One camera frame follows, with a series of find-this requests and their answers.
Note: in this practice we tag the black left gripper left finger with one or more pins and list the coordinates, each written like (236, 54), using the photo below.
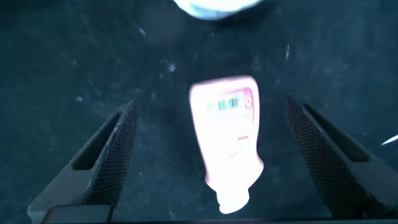
(109, 165)

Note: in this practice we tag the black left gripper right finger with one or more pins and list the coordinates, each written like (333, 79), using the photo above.
(323, 165)

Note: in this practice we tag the pink bottle white cap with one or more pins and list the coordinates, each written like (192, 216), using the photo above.
(227, 140)

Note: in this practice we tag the white plastic bowl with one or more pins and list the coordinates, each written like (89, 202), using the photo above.
(217, 6)

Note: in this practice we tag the black tablecloth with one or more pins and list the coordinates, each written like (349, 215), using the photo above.
(93, 62)

